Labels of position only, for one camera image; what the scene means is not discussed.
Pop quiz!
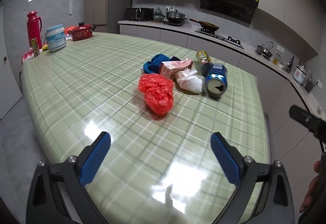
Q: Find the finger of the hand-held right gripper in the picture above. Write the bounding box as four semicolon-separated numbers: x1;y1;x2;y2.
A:
289;105;326;142

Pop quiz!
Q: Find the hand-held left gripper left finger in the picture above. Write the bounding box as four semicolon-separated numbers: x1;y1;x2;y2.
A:
26;131;111;224

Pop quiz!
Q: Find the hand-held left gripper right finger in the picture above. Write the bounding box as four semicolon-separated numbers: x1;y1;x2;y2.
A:
210;132;295;224

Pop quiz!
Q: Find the white tissue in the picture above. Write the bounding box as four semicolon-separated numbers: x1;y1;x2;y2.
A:
176;69;203;94

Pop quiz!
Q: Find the blue soda can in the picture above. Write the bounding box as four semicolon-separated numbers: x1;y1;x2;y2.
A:
205;62;228;98

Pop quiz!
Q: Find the red plastic bag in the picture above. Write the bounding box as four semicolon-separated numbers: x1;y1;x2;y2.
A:
139;73;175;115

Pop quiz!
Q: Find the gold drink can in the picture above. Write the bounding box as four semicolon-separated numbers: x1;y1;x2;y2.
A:
196;50;213;75

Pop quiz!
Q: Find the pink carton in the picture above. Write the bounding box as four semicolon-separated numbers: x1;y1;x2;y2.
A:
160;59;193;79

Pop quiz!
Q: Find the blue cloth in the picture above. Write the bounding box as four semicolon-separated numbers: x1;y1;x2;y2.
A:
143;54;182;75

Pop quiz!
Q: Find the person's right hand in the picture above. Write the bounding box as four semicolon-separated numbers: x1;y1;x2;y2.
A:
300;160;321;213

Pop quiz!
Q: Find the black utensil holder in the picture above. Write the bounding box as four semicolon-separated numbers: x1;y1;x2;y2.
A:
304;74;316;93

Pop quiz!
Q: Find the white rice cooker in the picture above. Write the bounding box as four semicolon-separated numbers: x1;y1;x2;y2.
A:
293;62;308;84

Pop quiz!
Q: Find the green plaid tablecloth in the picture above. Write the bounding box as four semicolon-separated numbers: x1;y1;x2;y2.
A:
20;32;271;224

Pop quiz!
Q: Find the kitchen counter with base cabinets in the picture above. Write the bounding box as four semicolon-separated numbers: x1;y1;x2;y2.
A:
118;19;326;190

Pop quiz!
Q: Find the white door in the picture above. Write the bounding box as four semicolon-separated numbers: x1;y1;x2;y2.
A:
0;5;23;120

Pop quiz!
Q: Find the black gas stove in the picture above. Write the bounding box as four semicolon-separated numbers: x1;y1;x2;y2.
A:
195;27;244;49

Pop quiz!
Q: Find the white and blue jar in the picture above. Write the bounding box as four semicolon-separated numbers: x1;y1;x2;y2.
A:
45;24;67;53

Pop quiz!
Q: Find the red cooking pot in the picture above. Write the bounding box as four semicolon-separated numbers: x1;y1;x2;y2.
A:
67;22;97;42

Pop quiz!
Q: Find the yellow and red box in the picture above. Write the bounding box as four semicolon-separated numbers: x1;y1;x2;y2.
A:
31;38;41;56

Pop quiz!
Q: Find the black frying pan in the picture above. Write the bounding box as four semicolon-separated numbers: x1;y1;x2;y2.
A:
189;19;220;32

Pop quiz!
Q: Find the red thermos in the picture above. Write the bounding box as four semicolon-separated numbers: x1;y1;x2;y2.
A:
27;11;42;49

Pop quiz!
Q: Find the black induction cooker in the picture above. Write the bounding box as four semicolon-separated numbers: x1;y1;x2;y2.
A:
163;20;189;26

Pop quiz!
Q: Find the black range hood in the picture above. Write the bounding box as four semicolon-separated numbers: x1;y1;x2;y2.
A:
198;0;260;24

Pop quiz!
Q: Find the black microwave oven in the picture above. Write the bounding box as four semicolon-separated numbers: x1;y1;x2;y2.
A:
126;8;154;21

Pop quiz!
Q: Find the grey lidded pan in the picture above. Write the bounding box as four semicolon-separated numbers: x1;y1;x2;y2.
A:
166;9;187;23

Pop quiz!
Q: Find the brown refrigerator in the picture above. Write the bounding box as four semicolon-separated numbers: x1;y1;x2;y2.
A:
85;0;131;34

